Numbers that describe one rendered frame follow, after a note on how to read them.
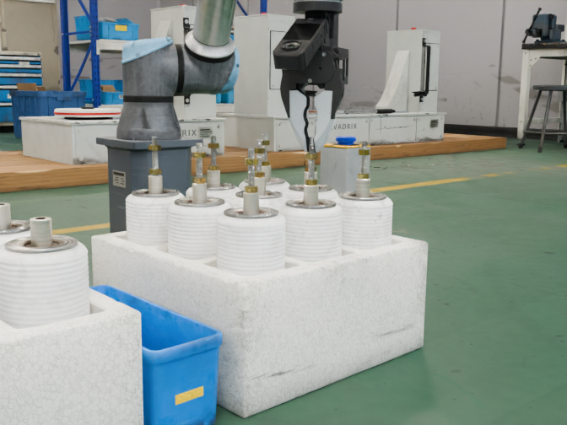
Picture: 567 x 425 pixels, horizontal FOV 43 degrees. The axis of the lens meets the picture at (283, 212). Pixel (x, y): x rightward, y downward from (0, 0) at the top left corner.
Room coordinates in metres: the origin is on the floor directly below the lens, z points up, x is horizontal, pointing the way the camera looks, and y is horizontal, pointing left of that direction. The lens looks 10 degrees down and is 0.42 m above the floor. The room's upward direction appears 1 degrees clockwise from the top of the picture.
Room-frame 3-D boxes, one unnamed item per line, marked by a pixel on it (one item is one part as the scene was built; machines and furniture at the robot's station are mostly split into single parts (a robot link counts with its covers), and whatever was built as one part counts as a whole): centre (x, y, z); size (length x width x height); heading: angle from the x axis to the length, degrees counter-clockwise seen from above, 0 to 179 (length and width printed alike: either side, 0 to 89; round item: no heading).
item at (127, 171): (1.69, 0.32, 0.15); 0.19 x 0.19 x 0.30; 42
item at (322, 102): (1.06, -0.06, 0.38); 0.06 x 0.03 x 0.09; 160
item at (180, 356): (0.92, 0.21, 0.06); 0.30 x 0.11 x 0.12; 43
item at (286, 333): (1.13, 0.04, 0.09); 0.39 x 0.39 x 0.18; 43
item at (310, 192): (1.05, -0.04, 0.26); 0.02 x 0.02 x 0.03
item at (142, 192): (1.14, 0.21, 0.25); 0.08 x 0.08 x 0.01
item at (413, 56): (4.50, -0.33, 0.45); 1.51 x 0.57 x 0.74; 132
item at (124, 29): (6.35, 1.55, 0.90); 0.50 x 0.38 x 0.21; 43
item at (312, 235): (1.05, -0.04, 0.16); 0.10 x 0.10 x 0.18
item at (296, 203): (1.05, -0.04, 0.25); 0.08 x 0.08 x 0.01
